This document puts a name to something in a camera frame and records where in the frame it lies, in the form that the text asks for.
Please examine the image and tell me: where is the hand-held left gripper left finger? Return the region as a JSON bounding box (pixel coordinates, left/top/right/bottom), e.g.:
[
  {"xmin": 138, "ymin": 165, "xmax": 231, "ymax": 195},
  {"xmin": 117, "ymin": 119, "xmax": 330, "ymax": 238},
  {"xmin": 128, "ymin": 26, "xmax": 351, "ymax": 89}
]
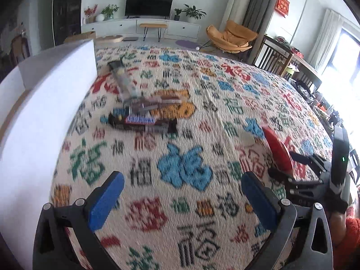
[{"xmin": 32, "ymin": 171, "xmax": 126, "ymax": 270}]

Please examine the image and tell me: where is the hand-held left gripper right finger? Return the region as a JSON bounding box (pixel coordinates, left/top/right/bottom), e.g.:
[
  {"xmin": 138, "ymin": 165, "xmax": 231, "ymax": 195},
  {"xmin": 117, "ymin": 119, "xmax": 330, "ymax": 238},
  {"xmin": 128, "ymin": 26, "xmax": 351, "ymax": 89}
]
[{"xmin": 241, "ymin": 171, "xmax": 334, "ymax": 270}]

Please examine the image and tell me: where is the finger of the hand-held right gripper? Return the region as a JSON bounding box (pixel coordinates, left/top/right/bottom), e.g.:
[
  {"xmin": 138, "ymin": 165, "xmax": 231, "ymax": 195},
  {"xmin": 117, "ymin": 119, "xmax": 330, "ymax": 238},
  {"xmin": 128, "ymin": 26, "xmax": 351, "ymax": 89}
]
[
  {"xmin": 268, "ymin": 168, "xmax": 296, "ymax": 187},
  {"xmin": 289, "ymin": 151, "xmax": 327, "ymax": 170}
]

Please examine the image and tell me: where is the red snack packet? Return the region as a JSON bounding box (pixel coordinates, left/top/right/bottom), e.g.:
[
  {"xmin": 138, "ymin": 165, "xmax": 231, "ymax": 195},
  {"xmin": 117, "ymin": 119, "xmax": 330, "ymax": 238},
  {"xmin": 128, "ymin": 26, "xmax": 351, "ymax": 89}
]
[{"xmin": 261, "ymin": 126, "xmax": 294, "ymax": 175}]

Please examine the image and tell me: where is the printed woven blanket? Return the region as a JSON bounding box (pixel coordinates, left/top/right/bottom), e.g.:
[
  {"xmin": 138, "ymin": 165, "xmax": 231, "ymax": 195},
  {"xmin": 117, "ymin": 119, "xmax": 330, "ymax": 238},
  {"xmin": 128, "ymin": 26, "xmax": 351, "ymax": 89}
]
[{"xmin": 49, "ymin": 45, "xmax": 338, "ymax": 270}]

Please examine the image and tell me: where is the dark brown chocolate bar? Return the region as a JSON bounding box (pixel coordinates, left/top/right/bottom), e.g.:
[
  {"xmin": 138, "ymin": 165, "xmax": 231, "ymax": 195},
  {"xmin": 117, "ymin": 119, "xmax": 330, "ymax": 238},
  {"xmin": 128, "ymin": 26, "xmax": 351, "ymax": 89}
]
[{"xmin": 108, "ymin": 112, "xmax": 178, "ymax": 134}]

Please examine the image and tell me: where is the wooden dining table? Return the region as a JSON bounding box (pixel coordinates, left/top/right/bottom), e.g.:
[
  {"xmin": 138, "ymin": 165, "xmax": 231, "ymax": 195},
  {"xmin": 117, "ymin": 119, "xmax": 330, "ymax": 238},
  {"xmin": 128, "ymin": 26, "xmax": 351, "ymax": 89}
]
[{"xmin": 290, "ymin": 53, "xmax": 322, "ymax": 90}]

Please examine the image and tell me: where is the maroon snack bar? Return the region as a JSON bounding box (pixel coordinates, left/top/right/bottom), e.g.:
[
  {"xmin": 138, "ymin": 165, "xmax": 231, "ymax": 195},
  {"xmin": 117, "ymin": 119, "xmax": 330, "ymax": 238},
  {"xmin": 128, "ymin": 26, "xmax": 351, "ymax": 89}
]
[{"xmin": 131, "ymin": 96, "xmax": 183, "ymax": 113}]

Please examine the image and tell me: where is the dark wooden chair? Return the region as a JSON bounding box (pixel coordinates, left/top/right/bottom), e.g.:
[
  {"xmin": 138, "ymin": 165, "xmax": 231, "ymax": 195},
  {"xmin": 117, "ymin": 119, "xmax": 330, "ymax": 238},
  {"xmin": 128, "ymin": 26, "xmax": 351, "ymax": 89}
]
[{"xmin": 253, "ymin": 35, "xmax": 294, "ymax": 76}]

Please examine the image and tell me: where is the long dark snack packet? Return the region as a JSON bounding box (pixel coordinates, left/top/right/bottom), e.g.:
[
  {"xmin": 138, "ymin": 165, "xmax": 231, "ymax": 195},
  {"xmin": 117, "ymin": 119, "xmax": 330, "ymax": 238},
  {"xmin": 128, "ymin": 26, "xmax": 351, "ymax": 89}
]
[{"xmin": 108, "ymin": 60, "xmax": 140, "ymax": 102}]

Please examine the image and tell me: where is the white window curtain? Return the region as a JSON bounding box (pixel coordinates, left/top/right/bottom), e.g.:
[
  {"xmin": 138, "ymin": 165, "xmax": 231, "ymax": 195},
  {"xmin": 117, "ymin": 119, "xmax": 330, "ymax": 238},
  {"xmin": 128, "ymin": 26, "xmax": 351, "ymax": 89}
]
[{"xmin": 308, "ymin": 8, "xmax": 346, "ymax": 68}]

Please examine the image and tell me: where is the orange lounge chair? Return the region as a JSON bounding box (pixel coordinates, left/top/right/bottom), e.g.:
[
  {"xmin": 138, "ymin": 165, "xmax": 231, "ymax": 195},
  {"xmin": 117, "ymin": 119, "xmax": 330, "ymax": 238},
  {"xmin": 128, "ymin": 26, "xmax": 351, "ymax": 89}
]
[{"xmin": 207, "ymin": 20, "xmax": 258, "ymax": 54}]

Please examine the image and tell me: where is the grey curtain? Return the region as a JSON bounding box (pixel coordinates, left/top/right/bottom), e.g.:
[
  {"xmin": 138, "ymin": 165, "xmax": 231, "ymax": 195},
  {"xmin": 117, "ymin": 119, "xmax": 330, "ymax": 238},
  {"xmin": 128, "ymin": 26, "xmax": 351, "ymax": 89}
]
[{"xmin": 243, "ymin": 0, "xmax": 283, "ymax": 59}]

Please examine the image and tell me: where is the purple floor mat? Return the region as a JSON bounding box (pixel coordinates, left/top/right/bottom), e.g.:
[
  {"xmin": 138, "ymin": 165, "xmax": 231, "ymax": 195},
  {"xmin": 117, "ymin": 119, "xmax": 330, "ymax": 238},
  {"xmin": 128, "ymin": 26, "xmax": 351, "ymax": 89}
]
[{"xmin": 176, "ymin": 40, "xmax": 200, "ymax": 50}]

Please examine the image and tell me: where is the flat wooden board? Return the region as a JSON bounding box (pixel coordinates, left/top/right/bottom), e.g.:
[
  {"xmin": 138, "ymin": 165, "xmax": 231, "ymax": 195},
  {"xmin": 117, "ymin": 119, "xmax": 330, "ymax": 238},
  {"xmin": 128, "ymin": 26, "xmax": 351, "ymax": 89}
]
[{"xmin": 96, "ymin": 35, "xmax": 124, "ymax": 44}]

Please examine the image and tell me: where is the white standing air conditioner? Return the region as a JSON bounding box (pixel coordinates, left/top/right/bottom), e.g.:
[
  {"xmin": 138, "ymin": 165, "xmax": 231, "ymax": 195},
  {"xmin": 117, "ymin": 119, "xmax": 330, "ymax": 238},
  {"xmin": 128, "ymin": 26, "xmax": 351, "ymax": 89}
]
[{"xmin": 219, "ymin": 0, "xmax": 254, "ymax": 31}]

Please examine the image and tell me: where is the white television cabinet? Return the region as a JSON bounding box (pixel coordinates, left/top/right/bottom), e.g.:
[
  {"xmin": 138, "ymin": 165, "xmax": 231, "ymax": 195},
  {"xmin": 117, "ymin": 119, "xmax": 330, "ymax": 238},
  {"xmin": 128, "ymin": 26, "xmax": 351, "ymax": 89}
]
[{"xmin": 81, "ymin": 18, "xmax": 201, "ymax": 41}]

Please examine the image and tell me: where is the wooden stool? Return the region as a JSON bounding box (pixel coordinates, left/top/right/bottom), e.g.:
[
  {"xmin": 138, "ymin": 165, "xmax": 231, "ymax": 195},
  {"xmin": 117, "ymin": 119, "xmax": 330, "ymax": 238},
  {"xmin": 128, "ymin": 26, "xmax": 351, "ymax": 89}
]
[{"xmin": 140, "ymin": 23, "xmax": 168, "ymax": 42}]

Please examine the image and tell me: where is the large leafy potted plant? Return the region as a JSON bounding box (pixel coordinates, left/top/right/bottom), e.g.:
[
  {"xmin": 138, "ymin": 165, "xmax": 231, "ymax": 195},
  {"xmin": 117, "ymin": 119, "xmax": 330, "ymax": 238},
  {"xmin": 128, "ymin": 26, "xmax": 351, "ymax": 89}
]
[{"xmin": 182, "ymin": 4, "xmax": 207, "ymax": 23}]

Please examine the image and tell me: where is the green potted plant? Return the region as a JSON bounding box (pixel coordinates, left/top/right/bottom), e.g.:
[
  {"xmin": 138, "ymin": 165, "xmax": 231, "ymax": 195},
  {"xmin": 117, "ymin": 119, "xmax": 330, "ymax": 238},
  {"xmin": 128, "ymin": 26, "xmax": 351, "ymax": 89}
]
[{"xmin": 101, "ymin": 4, "xmax": 119, "ymax": 20}]

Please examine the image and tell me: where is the red flower plant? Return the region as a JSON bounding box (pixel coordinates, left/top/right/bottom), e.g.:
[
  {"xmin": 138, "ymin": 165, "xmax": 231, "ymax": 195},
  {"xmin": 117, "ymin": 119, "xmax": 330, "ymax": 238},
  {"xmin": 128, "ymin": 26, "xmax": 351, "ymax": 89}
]
[{"xmin": 84, "ymin": 4, "xmax": 98, "ymax": 23}]

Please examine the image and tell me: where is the dark tall cabinet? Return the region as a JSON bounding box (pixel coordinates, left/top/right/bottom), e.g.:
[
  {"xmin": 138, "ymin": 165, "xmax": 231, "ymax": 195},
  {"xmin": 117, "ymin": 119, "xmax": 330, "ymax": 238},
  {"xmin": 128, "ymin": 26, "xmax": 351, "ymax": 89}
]
[{"xmin": 52, "ymin": 0, "xmax": 85, "ymax": 45}]

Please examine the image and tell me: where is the black television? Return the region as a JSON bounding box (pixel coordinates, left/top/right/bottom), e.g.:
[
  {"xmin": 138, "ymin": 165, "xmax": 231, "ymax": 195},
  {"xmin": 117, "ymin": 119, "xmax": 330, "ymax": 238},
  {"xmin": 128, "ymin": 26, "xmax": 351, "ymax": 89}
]
[{"xmin": 125, "ymin": 0, "xmax": 174, "ymax": 17}]

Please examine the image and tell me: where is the red wall hanging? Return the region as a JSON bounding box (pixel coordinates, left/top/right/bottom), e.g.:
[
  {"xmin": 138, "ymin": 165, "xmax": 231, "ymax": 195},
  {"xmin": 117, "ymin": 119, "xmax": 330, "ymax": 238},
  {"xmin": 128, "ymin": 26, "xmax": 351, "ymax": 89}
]
[{"xmin": 276, "ymin": 0, "xmax": 290, "ymax": 16}]

